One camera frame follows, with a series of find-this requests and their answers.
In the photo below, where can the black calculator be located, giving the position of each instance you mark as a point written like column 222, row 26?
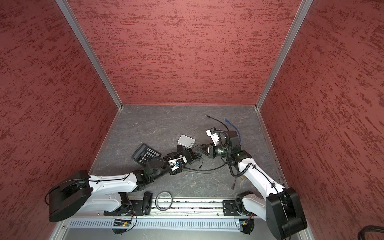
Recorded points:
column 144, row 153

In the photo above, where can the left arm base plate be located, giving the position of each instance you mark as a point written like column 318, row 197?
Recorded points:
column 132, row 208

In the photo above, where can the black network switch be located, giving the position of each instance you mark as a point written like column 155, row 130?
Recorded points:
column 183, row 151

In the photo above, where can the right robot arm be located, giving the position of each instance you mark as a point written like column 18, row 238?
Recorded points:
column 241, row 163

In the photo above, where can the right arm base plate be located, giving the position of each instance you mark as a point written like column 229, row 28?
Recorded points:
column 234, row 208

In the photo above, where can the aluminium front rail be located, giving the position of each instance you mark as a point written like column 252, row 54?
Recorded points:
column 183, row 207

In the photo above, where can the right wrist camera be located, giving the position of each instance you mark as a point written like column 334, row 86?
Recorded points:
column 216, row 138

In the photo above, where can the black power adapter with cable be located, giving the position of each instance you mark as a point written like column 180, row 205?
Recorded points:
column 199, row 155

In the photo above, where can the white small network switch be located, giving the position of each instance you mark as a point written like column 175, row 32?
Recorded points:
column 186, row 141

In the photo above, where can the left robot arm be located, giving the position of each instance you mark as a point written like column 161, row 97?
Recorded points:
column 82, row 192

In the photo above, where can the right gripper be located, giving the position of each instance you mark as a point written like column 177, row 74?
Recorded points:
column 211, row 152

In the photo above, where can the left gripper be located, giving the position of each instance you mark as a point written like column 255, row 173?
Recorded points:
column 168, row 157

